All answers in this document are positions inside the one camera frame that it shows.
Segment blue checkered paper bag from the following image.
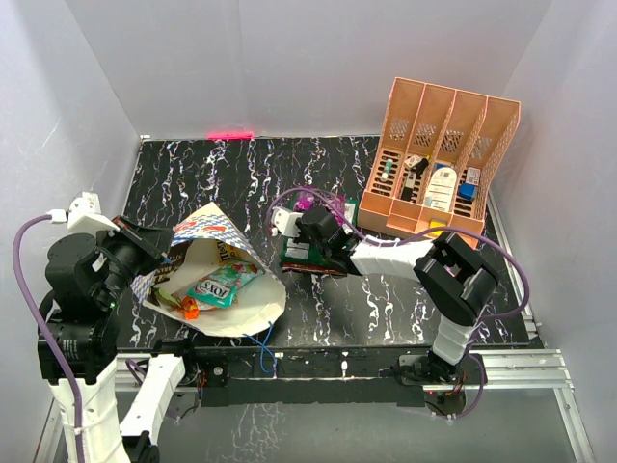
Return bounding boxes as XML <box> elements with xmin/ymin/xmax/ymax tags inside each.
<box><xmin>129</xmin><ymin>202</ymin><xmax>288</xmax><ymax>377</ymax></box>

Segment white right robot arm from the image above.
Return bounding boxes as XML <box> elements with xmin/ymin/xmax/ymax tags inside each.
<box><xmin>279</xmin><ymin>205</ymin><xmax>498</xmax><ymax>384</ymax></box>

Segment brown chocolate snack bag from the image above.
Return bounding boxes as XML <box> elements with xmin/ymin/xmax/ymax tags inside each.
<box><xmin>152</xmin><ymin>240</ymin><xmax>192</xmax><ymax>286</ymax></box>

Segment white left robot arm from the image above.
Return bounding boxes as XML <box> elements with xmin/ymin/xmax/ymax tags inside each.
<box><xmin>38</xmin><ymin>216</ymin><xmax>200</xmax><ymax>462</ymax></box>

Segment aluminium base frame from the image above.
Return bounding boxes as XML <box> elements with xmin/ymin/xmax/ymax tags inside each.
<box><xmin>33</xmin><ymin>134</ymin><xmax>597</xmax><ymax>463</ymax></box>

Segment red Doritos chip bag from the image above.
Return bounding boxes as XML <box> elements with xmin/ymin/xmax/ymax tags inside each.
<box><xmin>281</xmin><ymin>261</ymin><xmax>346</xmax><ymax>278</ymax></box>

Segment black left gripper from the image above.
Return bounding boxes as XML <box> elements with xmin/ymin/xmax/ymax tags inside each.
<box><xmin>95</xmin><ymin>212</ymin><xmax>174</xmax><ymax>304</ymax></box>

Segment yellow sticky note block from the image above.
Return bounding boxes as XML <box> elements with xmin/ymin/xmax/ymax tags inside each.
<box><xmin>429</xmin><ymin>219</ymin><xmax>447</xmax><ymax>236</ymax></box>

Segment yellow M&M's candy packet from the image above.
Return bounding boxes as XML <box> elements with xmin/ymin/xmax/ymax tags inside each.
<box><xmin>216</xmin><ymin>240</ymin><xmax>246</xmax><ymax>266</ymax></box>

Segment green snack bag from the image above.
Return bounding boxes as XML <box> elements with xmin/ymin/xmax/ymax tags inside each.
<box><xmin>280</xmin><ymin>198</ymin><xmax>359</xmax><ymax>267</ymax></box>

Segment orange candy packet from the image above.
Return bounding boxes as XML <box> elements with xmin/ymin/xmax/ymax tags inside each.
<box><xmin>152</xmin><ymin>287</ymin><xmax>201</xmax><ymax>320</ymax></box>

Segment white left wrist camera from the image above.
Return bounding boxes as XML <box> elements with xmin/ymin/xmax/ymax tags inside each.
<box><xmin>48</xmin><ymin>192</ymin><xmax>120</xmax><ymax>236</ymax></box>

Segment white green tube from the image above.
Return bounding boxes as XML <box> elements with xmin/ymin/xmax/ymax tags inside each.
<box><xmin>380</xmin><ymin>159</ymin><xmax>393</xmax><ymax>181</ymax></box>

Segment white labelled card pack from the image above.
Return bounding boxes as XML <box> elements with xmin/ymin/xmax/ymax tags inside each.
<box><xmin>423</xmin><ymin>167</ymin><xmax>458</xmax><ymax>212</ymax></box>

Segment black clip tool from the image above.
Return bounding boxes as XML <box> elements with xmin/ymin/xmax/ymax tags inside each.
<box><xmin>400</xmin><ymin>154</ymin><xmax>429</xmax><ymax>203</ymax></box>

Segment blue small box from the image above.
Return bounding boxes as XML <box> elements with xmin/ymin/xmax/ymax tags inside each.
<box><xmin>458</xmin><ymin>183</ymin><xmax>478</xmax><ymax>202</ymax></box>

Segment teal Fox's candy bag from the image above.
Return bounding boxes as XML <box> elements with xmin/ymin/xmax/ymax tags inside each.
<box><xmin>186</xmin><ymin>260</ymin><xmax>263</xmax><ymax>308</ymax></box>

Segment pink tape strip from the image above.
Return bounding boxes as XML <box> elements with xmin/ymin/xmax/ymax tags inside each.
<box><xmin>206</xmin><ymin>130</ymin><xmax>255</xmax><ymax>141</ymax></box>

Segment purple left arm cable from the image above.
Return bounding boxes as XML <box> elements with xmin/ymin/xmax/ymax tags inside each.
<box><xmin>11</xmin><ymin>215</ymin><xmax>88</xmax><ymax>463</ymax></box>

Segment purple snack packet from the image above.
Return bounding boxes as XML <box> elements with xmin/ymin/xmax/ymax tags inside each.
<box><xmin>292</xmin><ymin>187</ymin><xmax>346</xmax><ymax>225</ymax></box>

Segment pink desk organizer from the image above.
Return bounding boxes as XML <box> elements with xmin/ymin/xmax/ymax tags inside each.
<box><xmin>358</xmin><ymin>77</ymin><xmax>521</xmax><ymax>237</ymax></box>

